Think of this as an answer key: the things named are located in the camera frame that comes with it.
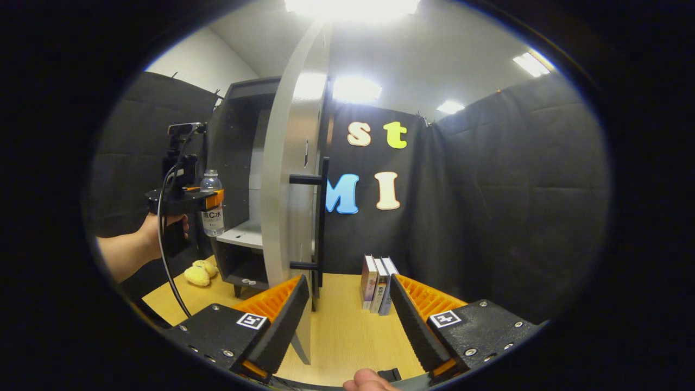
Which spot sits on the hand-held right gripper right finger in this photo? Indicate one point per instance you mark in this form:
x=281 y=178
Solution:
x=412 y=331

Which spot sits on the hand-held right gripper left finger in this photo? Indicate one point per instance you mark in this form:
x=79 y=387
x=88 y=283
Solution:
x=285 y=331

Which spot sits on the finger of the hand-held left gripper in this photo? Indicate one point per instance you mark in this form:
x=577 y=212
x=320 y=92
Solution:
x=215 y=199

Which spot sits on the dark grey cabinet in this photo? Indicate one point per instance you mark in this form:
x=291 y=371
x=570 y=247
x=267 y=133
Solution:
x=239 y=163

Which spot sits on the light grey cabinet door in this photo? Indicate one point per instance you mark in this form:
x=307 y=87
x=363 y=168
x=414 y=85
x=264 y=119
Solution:
x=288 y=190

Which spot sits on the blue spine book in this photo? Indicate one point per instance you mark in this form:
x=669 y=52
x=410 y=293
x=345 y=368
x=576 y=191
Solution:
x=388 y=293

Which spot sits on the grey spine book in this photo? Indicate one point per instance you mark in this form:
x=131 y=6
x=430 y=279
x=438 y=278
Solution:
x=380 y=288

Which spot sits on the white pink book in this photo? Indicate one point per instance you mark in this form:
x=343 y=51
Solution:
x=368 y=282

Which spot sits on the yellow plush toy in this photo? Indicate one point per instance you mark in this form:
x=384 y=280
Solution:
x=198 y=276

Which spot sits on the black backdrop cloth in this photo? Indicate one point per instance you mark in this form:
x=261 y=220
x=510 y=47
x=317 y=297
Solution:
x=516 y=217

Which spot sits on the bright ceiling light panel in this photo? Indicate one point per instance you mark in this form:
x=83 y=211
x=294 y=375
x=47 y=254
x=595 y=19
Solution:
x=355 y=89

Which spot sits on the small ceiling light panel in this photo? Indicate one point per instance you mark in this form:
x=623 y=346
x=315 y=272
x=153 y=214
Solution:
x=450 y=107

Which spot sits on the large ceiling light panel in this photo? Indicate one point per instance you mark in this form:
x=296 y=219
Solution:
x=353 y=10

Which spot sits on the long ceiling light panel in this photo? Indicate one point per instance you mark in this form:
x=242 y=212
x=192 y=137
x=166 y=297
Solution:
x=533 y=63

